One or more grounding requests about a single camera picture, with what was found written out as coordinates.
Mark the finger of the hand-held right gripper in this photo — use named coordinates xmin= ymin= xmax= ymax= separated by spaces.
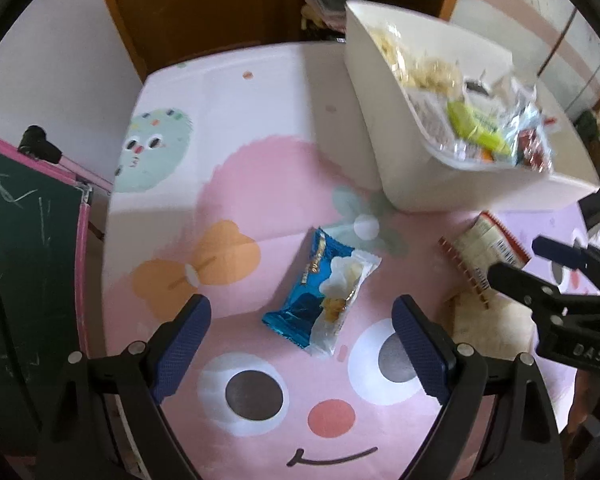
xmin=531 ymin=235 xmax=600 ymax=294
xmin=487 ymin=261 xmax=600 ymax=317

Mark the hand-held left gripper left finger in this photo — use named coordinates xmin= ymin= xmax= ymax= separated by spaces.
xmin=36 ymin=294 xmax=212 ymax=480

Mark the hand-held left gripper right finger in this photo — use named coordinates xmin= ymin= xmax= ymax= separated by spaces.
xmin=391 ymin=295 xmax=566 ymax=480

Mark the red-edged white snack packet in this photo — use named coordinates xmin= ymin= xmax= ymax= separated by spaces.
xmin=437 ymin=210 xmax=532 ymax=308

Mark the blue snack packet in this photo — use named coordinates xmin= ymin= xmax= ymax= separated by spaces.
xmin=262 ymin=227 xmax=382 ymax=357

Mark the white plastic bin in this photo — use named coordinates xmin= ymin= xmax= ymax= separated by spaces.
xmin=344 ymin=0 xmax=600 ymax=213

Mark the beige cracker packet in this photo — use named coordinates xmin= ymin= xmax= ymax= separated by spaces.
xmin=446 ymin=290 xmax=537 ymax=358

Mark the dark red snack packet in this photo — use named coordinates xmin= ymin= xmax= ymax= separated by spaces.
xmin=516 ymin=129 xmax=552 ymax=172

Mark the crumpled clear blue packet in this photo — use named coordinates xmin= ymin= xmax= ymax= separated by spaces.
xmin=500 ymin=77 xmax=548 ymax=136

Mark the green snack packet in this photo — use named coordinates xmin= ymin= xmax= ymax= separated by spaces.
xmin=446 ymin=100 xmax=513 ymax=159

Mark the pink cartoon table mat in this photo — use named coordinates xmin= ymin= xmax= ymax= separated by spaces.
xmin=102 ymin=42 xmax=600 ymax=480

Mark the yellow puffs packet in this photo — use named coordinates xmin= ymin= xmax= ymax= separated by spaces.
xmin=367 ymin=24 xmax=463 ymax=97

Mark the floral wardrobe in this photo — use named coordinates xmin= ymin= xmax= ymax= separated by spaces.
xmin=450 ymin=0 xmax=600 ymax=121

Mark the black clamp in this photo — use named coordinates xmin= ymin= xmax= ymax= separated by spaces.
xmin=18 ymin=125 xmax=65 ymax=165

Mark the stack of folded towels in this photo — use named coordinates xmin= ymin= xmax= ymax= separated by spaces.
xmin=300 ymin=0 xmax=368 ymax=41

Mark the wooden door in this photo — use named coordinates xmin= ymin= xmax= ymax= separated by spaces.
xmin=91 ymin=0 xmax=301 ymax=78

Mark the green chalkboard with pink frame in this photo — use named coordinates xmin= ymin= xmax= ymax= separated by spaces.
xmin=0 ymin=127 xmax=113 ymax=461

